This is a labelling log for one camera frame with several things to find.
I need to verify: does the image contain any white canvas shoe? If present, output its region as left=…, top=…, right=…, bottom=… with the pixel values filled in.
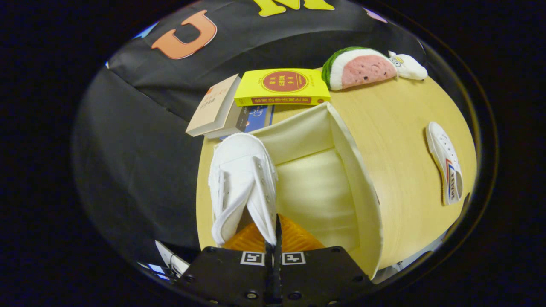
left=208, top=133, right=279, bottom=247
left=426, top=122, right=464, bottom=206

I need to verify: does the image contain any watermelon slice plush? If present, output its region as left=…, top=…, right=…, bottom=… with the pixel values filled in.
left=322, top=46, right=398, bottom=91

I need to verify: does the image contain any blue book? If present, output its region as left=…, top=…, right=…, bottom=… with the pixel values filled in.
left=236, top=105, right=274, bottom=133

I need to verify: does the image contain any yellow book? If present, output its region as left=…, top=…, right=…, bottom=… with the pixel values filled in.
left=234, top=68, right=331, bottom=107

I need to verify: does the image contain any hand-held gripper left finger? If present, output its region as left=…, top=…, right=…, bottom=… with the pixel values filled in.
left=177, top=214, right=278, bottom=307

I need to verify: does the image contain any white plush toy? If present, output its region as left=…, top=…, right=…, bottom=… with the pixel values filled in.
left=387, top=51, right=428, bottom=81

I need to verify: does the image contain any beige book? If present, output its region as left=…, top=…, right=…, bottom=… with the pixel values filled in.
left=186, top=74, right=242, bottom=137

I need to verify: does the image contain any cream fabric storage box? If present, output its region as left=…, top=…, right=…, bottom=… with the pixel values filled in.
left=213, top=101, right=384, bottom=281

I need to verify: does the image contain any lit display screen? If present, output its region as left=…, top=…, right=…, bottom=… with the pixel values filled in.
left=136, top=261, right=171, bottom=281

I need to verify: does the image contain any white plastic panel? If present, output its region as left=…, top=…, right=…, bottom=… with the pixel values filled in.
left=155, top=240, right=191, bottom=278

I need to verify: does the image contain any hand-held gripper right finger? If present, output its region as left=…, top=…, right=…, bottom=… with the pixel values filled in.
left=275, top=213, right=374, bottom=307

